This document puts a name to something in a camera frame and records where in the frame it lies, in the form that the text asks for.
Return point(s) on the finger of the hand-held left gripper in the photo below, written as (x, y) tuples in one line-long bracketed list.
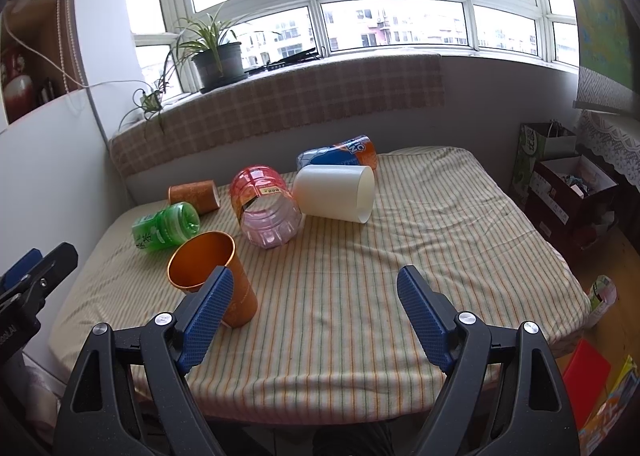
[(55, 266), (21, 265)]

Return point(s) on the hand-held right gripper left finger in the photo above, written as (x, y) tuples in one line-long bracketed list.
[(207, 316)]

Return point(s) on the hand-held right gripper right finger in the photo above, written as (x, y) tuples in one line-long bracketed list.
[(425, 316)]

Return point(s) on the large orange cup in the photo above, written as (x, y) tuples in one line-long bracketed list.
[(245, 296)]

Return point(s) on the pink transparent cup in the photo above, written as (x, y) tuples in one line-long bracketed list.
[(270, 228)]

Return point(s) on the small orange cup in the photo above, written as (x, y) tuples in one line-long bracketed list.
[(192, 196)]

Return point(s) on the white cup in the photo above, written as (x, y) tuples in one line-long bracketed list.
[(330, 191)]

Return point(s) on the striped table cloth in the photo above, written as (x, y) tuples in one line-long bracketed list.
[(350, 311)]

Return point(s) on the green plastic bottle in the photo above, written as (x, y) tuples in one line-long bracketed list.
[(160, 231)]

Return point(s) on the dark red cardboard box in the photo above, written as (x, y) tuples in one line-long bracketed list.
[(555, 208)]

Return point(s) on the red flat item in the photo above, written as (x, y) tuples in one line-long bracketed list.
[(587, 376)]

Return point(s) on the red vase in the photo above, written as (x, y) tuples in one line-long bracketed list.
[(20, 91)]

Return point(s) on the green and white carton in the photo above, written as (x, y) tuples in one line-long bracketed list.
[(602, 296)]

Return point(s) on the green paper bag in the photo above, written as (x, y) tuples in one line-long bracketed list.
[(525, 161)]

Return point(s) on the colourful printed box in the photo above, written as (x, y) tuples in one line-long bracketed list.
[(610, 418)]

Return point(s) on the wooden shelf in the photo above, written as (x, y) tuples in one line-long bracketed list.
[(45, 36)]

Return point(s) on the checked sill cloth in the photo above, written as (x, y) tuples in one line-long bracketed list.
[(300, 96)]

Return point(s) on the potted spider plant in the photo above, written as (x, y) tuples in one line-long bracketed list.
[(220, 64)]

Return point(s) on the white lace cloth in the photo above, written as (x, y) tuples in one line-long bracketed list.
[(615, 141)]

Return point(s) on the black item on sill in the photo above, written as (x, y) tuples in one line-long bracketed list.
[(295, 57)]

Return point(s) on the wall poster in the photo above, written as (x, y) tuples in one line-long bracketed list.
[(600, 36)]

